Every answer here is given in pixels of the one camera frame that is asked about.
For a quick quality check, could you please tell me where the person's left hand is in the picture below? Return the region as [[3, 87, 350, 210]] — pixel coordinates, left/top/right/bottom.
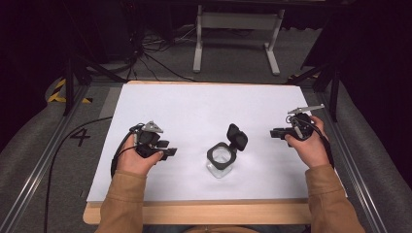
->
[[116, 134, 164, 178]]

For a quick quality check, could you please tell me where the white table sheet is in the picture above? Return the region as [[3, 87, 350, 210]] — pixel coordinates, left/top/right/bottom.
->
[[86, 83, 348, 204]]

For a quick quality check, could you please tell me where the person's right hand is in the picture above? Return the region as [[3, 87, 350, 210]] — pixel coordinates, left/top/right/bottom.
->
[[285, 116, 331, 170]]

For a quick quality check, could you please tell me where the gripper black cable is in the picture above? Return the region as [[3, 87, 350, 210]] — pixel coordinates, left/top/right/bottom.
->
[[43, 116, 145, 233], [300, 117, 335, 169]]

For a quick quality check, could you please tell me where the white metal stand frame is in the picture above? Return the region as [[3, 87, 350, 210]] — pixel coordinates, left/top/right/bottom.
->
[[192, 4, 287, 77]]

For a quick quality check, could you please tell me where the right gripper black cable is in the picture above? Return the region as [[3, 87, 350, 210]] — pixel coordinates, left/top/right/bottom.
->
[[300, 117, 335, 169]]

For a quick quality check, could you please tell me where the aluminium rail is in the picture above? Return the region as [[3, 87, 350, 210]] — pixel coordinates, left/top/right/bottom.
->
[[0, 84, 90, 233], [314, 90, 389, 233]]

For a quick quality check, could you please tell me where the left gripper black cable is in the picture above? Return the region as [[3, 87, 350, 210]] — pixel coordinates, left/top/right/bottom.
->
[[43, 116, 145, 233]]

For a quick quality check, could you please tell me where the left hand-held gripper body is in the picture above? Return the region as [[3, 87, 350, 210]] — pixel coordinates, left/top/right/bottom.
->
[[134, 120, 164, 159]]

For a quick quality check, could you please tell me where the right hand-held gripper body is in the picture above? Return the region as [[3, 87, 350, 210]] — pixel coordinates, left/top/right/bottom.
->
[[286, 103, 326, 142]]

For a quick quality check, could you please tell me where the dark equipment box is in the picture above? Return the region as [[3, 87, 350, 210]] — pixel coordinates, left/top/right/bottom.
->
[[95, 0, 139, 64]]

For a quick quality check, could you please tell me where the bundle of floor cables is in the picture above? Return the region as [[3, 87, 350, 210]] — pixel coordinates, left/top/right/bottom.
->
[[127, 27, 199, 83]]

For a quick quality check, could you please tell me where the clear jar with black lid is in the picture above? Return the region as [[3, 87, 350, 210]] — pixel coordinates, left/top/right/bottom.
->
[[206, 122, 250, 180]]

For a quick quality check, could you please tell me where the black tripod stand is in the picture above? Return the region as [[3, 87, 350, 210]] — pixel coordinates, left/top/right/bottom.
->
[[285, 62, 342, 123], [62, 52, 128, 117]]

